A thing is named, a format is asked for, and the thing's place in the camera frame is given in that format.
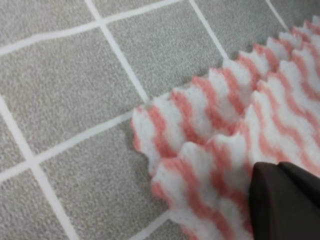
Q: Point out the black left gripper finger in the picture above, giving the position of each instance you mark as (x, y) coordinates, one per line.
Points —
(284, 202)

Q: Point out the pink white striped towel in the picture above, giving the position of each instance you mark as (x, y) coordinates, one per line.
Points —
(203, 140)

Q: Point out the grey checked tablecloth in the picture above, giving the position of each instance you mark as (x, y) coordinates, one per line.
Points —
(71, 71)

